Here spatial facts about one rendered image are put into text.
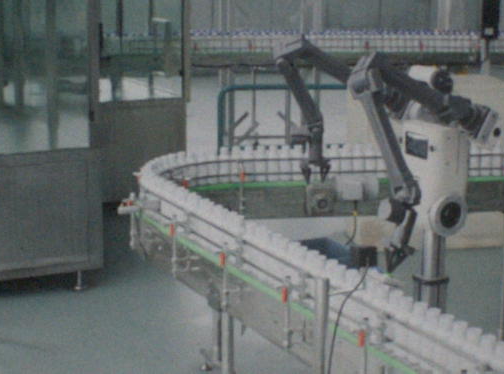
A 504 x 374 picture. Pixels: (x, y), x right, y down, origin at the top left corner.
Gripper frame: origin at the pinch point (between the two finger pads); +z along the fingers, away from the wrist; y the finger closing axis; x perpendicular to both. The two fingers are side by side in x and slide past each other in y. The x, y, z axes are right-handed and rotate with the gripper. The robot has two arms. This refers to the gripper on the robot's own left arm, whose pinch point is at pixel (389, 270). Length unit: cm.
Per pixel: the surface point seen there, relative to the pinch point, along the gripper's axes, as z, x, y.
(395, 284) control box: 3.4, 0.7, 4.1
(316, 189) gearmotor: -10, 73, -171
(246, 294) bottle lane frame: 26, -15, -53
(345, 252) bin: 7, 43, -89
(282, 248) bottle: 5.7, -18.5, -34.4
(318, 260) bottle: 3.9, -19.2, -10.8
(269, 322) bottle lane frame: 30.9, -13.7, -35.6
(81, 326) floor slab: 108, 35, -303
